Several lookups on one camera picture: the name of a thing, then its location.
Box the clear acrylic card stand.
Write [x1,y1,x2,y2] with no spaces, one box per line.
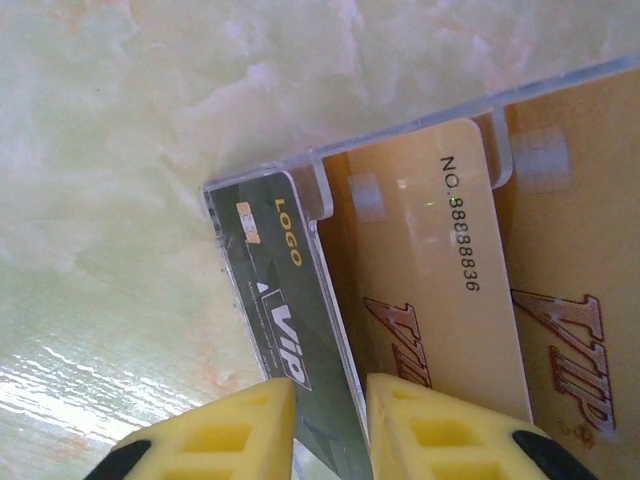
[199,49,640,480]

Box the gold VIP card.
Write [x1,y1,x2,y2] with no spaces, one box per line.
[319,149,436,416]
[502,64,640,446]

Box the pale gold numbered card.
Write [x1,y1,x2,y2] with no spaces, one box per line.
[344,118,534,426]

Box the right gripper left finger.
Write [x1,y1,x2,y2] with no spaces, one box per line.
[87,377,297,480]

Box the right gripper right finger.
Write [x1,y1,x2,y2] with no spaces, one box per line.
[366,373,601,480]

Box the black VIP card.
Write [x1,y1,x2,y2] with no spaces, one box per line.
[204,172,374,479]

